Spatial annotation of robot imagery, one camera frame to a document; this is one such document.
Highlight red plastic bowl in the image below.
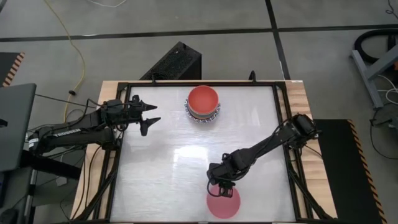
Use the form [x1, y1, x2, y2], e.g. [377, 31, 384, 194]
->
[187, 85, 220, 115]

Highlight grey monitor back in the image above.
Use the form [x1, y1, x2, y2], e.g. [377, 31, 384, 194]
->
[0, 83, 37, 172]

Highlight pink plastic bowl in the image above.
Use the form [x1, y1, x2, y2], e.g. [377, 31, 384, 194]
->
[206, 183, 242, 220]

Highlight white paper bowl blue pattern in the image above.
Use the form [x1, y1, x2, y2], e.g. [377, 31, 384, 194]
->
[183, 98, 222, 124]

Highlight blue grey metal stand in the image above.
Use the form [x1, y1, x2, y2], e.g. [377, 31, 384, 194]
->
[351, 43, 398, 110]

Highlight black hazard striped floor mat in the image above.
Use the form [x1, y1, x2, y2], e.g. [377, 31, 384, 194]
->
[313, 119, 388, 224]
[0, 52, 25, 88]

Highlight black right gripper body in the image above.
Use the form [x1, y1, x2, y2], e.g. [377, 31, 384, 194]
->
[207, 151, 249, 187]

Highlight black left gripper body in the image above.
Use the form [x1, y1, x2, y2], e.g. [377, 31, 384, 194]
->
[101, 99, 142, 127]

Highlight yellow cable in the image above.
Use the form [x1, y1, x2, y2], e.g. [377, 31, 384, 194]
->
[44, 0, 86, 116]

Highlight black perforated box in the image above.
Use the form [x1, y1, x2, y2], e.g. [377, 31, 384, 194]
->
[139, 40, 203, 81]

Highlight black hose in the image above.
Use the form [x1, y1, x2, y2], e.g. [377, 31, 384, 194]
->
[354, 29, 398, 65]

